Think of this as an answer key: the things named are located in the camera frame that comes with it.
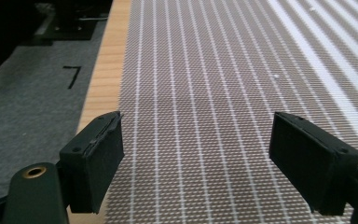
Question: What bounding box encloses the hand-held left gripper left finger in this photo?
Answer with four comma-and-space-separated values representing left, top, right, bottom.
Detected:
58, 110, 125, 215

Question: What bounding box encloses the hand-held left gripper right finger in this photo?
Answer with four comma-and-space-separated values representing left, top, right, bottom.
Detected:
268, 111, 358, 217

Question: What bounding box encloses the black metal stand base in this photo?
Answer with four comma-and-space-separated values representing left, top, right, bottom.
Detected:
32, 0, 115, 41

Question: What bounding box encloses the brown white striped woven mat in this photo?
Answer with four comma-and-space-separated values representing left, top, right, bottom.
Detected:
104, 0, 358, 224

